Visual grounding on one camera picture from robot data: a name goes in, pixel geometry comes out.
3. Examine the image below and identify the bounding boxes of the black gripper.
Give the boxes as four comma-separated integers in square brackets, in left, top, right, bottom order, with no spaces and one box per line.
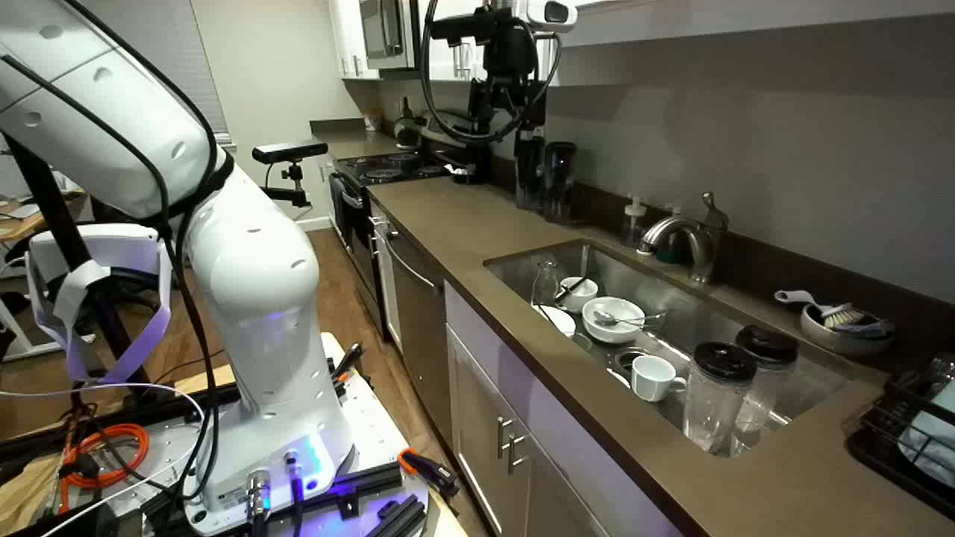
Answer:
[464,8,549,155]

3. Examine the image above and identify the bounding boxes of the grey robot base table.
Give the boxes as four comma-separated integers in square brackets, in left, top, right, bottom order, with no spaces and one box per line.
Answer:
[97,332,440,537]

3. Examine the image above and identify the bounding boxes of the stainless steel faucet spout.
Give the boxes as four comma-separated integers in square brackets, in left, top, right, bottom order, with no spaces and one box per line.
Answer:
[639,212,722,287]

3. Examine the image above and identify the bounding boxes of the black countertop appliance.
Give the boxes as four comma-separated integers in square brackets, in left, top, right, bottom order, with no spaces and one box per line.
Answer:
[512,130,549,212]
[540,141,578,223]

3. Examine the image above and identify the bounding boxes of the silver microwave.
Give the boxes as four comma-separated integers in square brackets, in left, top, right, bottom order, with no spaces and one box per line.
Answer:
[354,0,421,70]

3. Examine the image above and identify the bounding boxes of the clear soap dispenser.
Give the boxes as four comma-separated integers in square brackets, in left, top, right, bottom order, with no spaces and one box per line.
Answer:
[621,193,649,251]

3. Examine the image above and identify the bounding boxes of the clear glass jar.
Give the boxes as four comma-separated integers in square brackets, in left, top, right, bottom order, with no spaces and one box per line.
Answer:
[527,254,564,308]

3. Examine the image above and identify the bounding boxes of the black stove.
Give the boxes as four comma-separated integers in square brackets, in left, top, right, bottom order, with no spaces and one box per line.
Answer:
[326,99,488,337]

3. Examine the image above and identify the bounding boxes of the small white bowl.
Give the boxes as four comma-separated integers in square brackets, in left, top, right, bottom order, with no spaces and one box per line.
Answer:
[554,273,602,312]

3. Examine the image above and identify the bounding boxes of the white plate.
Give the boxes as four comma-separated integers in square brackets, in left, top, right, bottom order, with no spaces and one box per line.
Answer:
[540,303,578,339]

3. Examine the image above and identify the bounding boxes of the stainless steel dishwasher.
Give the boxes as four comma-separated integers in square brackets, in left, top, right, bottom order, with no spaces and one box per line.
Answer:
[381,220,451,445]

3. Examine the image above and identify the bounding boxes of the metal spoon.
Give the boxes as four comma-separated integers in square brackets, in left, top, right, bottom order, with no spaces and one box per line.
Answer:
[591,308,645,334]

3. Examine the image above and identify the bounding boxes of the large white bowl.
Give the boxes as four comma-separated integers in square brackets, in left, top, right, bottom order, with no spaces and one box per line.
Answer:
[578,296,649,349]

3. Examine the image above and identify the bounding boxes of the stainless steel sink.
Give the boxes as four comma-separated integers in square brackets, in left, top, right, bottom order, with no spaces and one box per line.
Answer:
[484,236,884,461]

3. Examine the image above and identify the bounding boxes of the black sink drain strainer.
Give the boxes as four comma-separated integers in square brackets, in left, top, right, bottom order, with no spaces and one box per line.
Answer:
[605,345,649,381]

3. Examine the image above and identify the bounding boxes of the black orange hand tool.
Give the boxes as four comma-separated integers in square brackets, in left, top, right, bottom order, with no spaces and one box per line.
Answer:
[332,339,367,385]

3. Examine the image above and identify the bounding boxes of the white mug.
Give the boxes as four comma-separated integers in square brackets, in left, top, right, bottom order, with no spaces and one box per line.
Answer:
[628,352,693,405]

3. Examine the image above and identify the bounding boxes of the white blue dish brush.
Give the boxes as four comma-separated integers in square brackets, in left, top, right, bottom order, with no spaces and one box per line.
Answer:
[772,287,848,323]

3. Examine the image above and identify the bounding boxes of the clear blender jar black lid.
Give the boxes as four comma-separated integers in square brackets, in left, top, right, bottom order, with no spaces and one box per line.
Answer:
[731,323,802,448]
[684,339,761,460]

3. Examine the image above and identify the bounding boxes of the orange black clamp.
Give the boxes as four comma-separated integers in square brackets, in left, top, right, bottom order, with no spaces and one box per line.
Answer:
[397,445,461,500]

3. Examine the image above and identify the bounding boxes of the beige ceramic bowl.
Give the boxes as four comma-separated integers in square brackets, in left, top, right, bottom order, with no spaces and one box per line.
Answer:
[797,302,897,361]

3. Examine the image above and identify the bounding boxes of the black tripod pole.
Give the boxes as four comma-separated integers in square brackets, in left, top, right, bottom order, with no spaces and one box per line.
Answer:
[2,130,136,385]

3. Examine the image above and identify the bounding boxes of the light blue plastic cup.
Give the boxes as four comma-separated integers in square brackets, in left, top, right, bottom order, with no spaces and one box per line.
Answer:
[896,405,955,490]

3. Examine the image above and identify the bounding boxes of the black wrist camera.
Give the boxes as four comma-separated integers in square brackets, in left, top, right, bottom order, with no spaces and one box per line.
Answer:
[426,8,494,45]

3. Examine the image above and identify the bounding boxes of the black handled utensil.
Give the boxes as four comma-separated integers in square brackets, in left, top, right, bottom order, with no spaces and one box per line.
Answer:
[549,273,594,308]

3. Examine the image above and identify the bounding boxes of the black stereo camera on stand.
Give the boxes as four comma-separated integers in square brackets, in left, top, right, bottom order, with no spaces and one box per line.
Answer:
[249,136,332,212]

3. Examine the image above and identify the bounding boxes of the long white wall cabinet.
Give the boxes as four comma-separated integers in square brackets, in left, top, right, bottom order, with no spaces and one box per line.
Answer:
[560,0,955,51]

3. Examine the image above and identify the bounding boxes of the base cabinets metal handles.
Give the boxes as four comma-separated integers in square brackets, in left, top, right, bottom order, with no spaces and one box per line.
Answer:
[440,281,684,537]

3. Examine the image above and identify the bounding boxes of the white curved frame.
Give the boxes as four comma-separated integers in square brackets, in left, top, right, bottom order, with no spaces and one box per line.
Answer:
[23,220,176,385]

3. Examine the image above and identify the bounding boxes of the black wire dish rack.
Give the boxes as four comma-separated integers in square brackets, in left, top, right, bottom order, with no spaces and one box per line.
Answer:
[843,352,955,521]

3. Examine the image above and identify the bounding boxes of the orange cable coil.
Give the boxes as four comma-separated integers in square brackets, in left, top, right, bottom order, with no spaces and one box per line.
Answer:
[57,421,152,509]

